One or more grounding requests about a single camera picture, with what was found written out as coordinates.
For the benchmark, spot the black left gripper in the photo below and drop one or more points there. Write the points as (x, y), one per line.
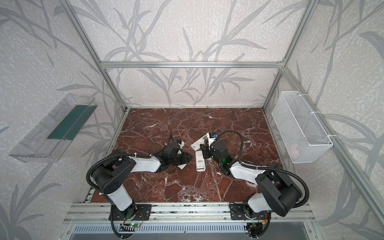
(177, 155)

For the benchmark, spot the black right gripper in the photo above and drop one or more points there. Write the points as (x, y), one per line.
(210, 151)

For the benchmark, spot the white remote with display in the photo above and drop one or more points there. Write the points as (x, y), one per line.
(196, 145)

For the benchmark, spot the white remote being unloaded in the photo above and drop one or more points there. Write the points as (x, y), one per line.
(200, 161)

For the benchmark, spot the white battery cover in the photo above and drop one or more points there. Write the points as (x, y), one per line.
(181, 166)

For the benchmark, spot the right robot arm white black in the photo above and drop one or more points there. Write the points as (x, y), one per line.
(278, 192)

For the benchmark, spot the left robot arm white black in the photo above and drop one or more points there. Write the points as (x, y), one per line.
(109, 174)

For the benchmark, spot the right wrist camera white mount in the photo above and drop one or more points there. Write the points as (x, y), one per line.
(211, 137)

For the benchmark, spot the small circuit board with wires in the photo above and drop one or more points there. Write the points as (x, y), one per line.
(130, 227)

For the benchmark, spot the white wire mesh basket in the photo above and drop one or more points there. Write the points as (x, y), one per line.
(301, 131)

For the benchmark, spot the aluminium horizontal frame bar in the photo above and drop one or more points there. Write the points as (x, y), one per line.
(134, 65)

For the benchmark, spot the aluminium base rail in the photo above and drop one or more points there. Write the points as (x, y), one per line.
(204, 212)

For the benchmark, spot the clear plastic wall tray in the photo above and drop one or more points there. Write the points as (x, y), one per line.
(47, 142)

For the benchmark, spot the aluminium frame post right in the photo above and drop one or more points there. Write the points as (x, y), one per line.
(309, 11)

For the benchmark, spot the aluminium frame post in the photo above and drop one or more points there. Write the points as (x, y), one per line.
(70, 13)
(309, 11)

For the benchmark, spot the aluminium frame post left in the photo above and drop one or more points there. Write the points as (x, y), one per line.
(70, 13)

